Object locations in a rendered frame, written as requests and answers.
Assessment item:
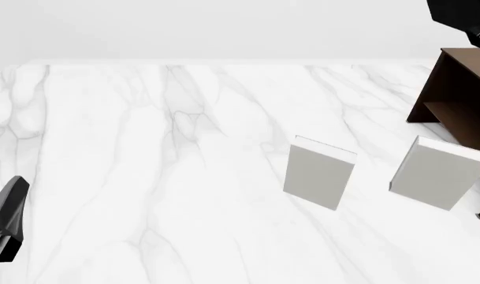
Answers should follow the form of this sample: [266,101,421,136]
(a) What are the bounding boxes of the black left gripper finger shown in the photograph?
[0,175,31,241]

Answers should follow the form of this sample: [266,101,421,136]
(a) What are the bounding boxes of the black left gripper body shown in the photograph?
[0,224,24,265]

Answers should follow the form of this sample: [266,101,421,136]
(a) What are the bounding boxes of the dark brown wooden shelf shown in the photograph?
[405,47,480,222]

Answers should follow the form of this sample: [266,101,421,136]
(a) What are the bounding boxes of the grey book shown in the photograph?
[282,134,359,212]
[388,135,480,212]

